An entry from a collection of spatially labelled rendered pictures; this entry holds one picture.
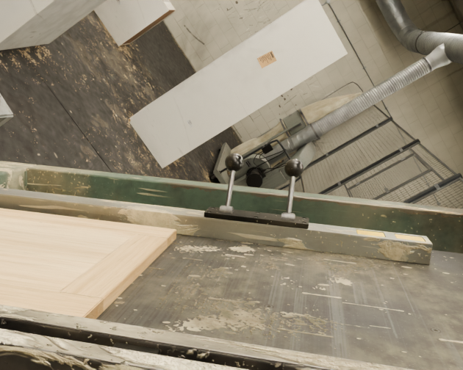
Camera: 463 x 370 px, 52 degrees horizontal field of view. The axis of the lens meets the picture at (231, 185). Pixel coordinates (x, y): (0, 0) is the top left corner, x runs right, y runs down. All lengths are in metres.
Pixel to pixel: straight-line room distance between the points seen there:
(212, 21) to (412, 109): 3.96
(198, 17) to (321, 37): 4.72
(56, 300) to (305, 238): 0.47
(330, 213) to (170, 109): 3.56
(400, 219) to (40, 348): 0.89
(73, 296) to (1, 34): 2.82
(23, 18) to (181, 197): 2.29
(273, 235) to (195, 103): 3.68
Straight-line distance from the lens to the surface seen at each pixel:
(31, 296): 0.64
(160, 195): 1.18
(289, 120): 6.60
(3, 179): 1.26
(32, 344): 0.43
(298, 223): 0.89
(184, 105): 4.55
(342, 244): 0.90
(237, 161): 0.94
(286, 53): 4.42
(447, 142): 9.69
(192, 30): 8.91
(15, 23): 3.31
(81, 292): 0.64
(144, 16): 5.76
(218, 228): 0.91
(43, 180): 1.31
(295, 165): 0.93
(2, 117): 1.37
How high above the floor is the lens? 1.63
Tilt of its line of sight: 14 degrees down
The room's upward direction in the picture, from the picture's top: 60 degrees clockwise
